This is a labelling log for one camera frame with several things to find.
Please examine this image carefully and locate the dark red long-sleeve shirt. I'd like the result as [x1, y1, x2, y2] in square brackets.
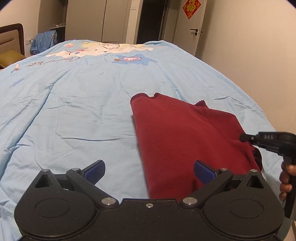
[130, 93, 262, 200]

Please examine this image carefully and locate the white bedroom door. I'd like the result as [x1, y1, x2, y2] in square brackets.
[173, 0, 207, 56]

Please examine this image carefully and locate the person's right hand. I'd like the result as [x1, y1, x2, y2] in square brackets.
[279, 162, 296, 201]

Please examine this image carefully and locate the light blue cartoon bedsheet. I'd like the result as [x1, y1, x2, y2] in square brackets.
[1, 40, 274, 240]

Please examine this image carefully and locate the olive green pillow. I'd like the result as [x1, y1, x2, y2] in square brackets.
[0, 50, 26, 68]

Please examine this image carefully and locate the blue garment on chair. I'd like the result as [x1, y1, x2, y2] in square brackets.
[30, 30, 57, 55]

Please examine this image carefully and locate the red fu character decoration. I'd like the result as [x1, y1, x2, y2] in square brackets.
[183, 0, 201, 20]

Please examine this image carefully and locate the brown beige bed headboard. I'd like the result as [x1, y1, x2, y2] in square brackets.
[0, 23, 25, 55]

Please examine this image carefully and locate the grey built-in wardrobe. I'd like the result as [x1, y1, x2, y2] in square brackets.
[38, 1, 142, 44]

